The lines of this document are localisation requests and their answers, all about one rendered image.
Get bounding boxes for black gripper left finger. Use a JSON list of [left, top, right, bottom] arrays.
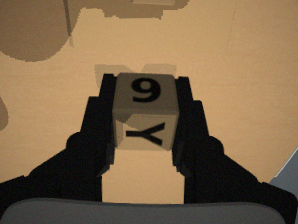
[[0, 73, 117, 219]]

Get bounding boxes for beige block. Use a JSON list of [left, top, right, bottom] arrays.
[[131, 0, 175, 6], [112, 73, 179, 151]]

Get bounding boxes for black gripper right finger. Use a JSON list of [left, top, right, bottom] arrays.
[[171, 76, 298, 224]]

